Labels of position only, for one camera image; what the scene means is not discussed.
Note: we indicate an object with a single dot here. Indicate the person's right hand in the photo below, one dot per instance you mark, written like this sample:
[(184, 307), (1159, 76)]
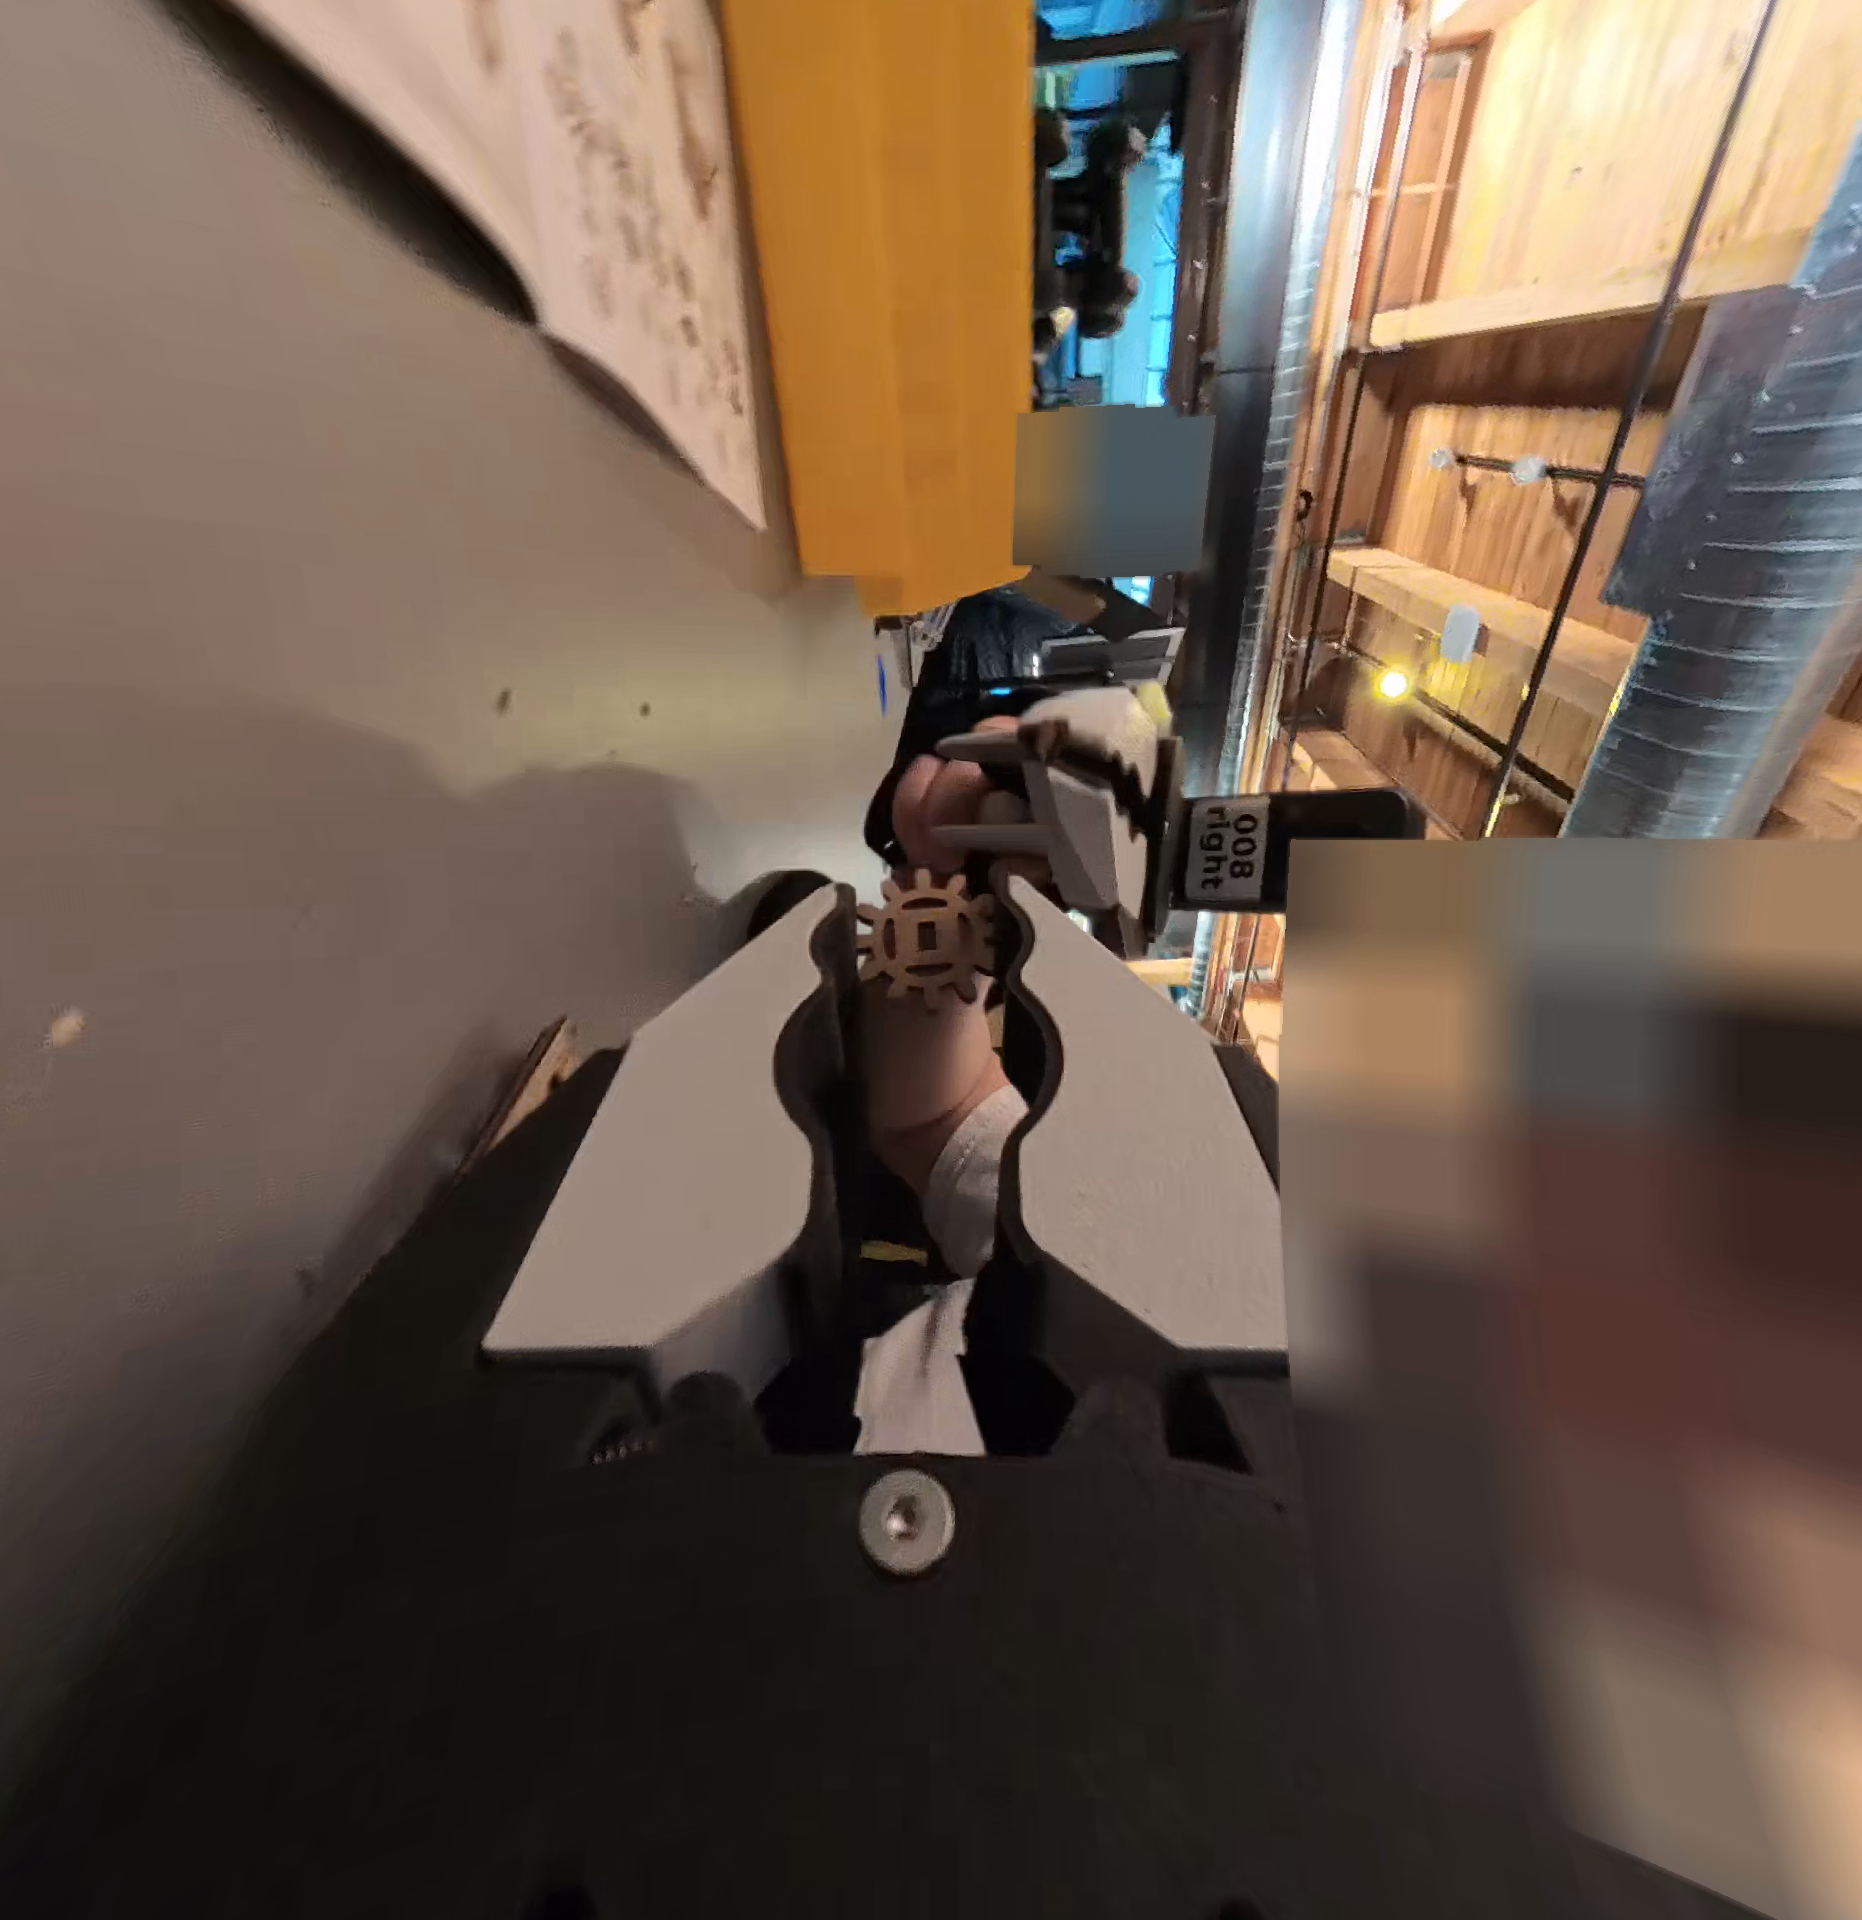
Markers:
[(934, 812)]

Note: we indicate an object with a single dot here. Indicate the small wooden gear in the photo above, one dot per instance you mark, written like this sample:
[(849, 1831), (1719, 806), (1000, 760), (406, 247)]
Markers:
[(923, 946)]

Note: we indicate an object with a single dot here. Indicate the black light track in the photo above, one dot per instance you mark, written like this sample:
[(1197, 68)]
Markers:
[(1589, 478)]

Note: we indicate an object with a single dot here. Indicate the yellow cardboard box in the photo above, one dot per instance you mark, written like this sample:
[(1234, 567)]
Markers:
[(883, 269)]

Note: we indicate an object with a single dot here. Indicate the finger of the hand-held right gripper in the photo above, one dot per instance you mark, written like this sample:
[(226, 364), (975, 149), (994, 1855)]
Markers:
[(1100, 846), (1115, 728)]

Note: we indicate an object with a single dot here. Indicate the white ceiling fixture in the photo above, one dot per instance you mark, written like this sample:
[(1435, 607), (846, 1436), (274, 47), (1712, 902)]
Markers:
[(1461, 632)]

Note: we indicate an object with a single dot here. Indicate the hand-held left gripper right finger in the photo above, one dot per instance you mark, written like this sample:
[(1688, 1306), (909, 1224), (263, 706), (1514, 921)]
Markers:
[(1155, 1182)]

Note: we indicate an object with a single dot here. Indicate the person's right forearm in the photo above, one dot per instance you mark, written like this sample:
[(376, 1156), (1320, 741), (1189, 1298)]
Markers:
[(934, 1082)]

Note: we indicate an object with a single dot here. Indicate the yellow ceiling lamp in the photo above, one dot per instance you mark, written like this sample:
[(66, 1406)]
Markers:
[(1390, 681)]

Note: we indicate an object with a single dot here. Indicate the slim silver ceiling pipe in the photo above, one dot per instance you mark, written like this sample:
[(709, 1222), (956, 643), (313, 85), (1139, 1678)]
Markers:
[(1290, 228)]

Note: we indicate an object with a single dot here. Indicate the paper instruction booklet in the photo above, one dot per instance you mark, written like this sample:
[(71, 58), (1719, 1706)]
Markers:
[(632, 195)]

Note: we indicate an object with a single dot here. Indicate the black equipment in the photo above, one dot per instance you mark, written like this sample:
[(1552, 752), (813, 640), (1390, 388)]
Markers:
[(1091, 228)]

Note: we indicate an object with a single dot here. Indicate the large silver air duct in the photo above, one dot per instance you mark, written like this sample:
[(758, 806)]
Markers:
[(1738, 603)]

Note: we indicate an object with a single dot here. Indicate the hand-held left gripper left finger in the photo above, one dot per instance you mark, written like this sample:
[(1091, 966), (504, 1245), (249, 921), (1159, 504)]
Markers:
[(642, 1174)]

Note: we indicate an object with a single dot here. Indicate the laser-cut wooden part sheet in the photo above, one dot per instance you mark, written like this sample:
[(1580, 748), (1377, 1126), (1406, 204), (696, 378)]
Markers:
[(534, 1076)]

